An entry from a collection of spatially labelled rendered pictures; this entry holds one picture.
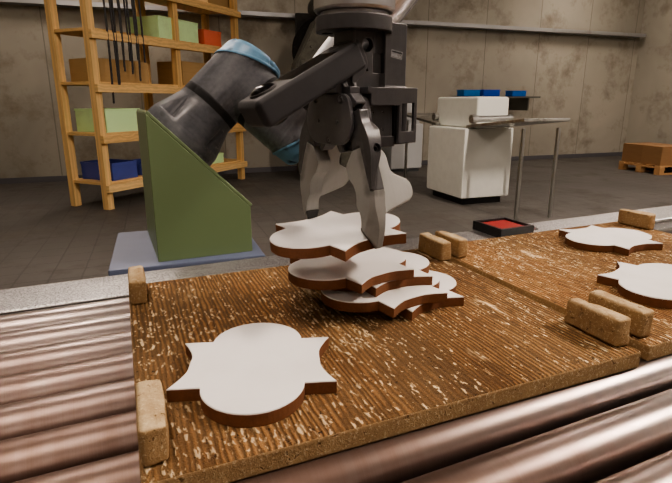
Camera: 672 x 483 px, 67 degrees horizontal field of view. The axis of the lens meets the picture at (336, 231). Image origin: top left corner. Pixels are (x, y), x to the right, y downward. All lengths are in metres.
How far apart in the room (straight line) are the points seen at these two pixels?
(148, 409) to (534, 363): 0.30
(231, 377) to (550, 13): 10.94
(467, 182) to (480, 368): 5.45
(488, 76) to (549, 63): 1.41
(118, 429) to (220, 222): 0.58
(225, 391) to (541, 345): 0.28
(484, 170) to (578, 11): 6.21
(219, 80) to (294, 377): 0.69
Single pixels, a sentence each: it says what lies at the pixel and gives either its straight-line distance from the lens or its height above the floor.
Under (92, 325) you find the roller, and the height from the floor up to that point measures 0.92.
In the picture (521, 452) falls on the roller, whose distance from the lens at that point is 0.39.
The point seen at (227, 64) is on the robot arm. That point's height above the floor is 1.21.
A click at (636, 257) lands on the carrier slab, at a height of 0.94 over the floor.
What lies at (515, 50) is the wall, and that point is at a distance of 10.65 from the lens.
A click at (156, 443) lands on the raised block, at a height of 0.95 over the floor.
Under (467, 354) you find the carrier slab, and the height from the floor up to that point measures 0.94.
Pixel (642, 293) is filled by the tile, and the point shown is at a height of 0.95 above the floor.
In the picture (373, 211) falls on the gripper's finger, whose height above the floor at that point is 1.05.
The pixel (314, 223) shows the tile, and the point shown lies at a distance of 0.53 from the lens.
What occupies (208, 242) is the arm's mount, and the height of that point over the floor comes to 0.90.
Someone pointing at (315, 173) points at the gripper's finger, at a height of 1.08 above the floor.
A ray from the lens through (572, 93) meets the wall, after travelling 11.57.
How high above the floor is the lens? 1.15
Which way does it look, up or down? 14 degrees down
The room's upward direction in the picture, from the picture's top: straight up
